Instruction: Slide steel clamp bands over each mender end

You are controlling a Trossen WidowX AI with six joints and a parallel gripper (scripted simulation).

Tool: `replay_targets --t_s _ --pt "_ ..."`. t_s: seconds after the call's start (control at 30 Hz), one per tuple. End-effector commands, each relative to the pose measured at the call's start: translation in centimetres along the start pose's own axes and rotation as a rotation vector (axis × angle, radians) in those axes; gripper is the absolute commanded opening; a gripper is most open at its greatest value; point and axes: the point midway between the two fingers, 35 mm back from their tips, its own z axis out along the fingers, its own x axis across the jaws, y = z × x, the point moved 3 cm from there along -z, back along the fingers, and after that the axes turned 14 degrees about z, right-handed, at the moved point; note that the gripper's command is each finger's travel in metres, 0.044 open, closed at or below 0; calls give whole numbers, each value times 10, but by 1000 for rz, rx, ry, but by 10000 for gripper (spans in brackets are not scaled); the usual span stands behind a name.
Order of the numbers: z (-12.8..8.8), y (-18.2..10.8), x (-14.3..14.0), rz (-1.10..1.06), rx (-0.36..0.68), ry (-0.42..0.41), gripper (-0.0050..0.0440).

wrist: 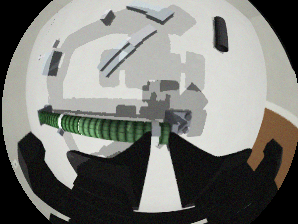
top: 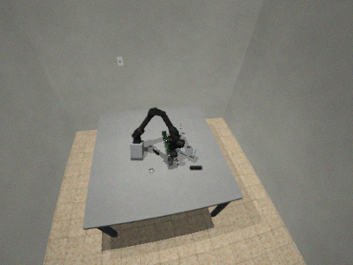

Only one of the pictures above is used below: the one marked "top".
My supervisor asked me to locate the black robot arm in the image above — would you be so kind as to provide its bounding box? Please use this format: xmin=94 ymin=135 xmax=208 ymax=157
xmin=132 ymin=107 xmax=185 ymax=149

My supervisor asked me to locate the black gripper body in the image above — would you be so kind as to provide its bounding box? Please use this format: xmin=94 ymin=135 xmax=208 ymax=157
xmin=167 ymin=139 xmax=178 ymax=158

